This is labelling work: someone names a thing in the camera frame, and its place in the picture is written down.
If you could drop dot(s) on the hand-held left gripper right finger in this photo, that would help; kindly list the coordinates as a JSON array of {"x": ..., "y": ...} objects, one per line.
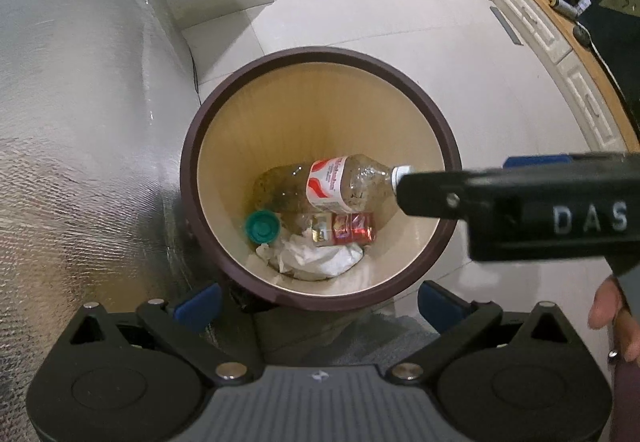
[{"x": 436, "y": 308}]

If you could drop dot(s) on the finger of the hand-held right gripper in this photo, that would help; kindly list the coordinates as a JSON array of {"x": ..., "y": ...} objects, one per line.
[
  {"x": 535, "y": 160},
  {"x": 430, "y": 194}
]

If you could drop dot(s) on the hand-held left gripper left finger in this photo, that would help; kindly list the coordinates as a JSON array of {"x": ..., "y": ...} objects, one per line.
[{"x": 200, "y": 306}]

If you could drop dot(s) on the clear bottle red white label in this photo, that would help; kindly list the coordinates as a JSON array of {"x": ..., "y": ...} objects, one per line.
[{"x": 330, "y": 184}]

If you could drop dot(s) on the brown rimmed cream trash bin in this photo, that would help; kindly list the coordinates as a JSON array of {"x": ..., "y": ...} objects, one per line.
[{"x": 280, "y": 107}]

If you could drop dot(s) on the person's right forearm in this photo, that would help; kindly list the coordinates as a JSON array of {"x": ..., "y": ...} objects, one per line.
[{"x": 627, "y": 402}]

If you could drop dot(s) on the person's right hand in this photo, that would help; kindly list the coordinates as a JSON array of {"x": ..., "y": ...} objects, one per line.
[{"x": 606, "y": 304}]

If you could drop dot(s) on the red labelled bottle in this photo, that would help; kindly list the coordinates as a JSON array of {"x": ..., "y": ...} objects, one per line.
[{"x": 350, "y": 228}]

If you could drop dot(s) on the green bottle cap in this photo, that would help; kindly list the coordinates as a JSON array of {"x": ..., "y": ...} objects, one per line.
[{"x": 261, "y": 227}]

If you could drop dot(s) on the crumpled white tissue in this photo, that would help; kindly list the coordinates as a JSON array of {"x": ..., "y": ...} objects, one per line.
[{"x": 320, "y": 259}]

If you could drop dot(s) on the white drawer unit wooden top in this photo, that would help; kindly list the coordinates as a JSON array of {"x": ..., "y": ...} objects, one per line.
[{"x": 540, "y": 27}]

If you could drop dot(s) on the black cloth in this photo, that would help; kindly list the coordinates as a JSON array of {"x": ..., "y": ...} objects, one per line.
[{"x": 615, "y": 32}]

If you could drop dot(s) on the metal flashlight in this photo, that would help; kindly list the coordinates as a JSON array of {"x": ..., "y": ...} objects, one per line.
[{"x": 562, "y": 6}]

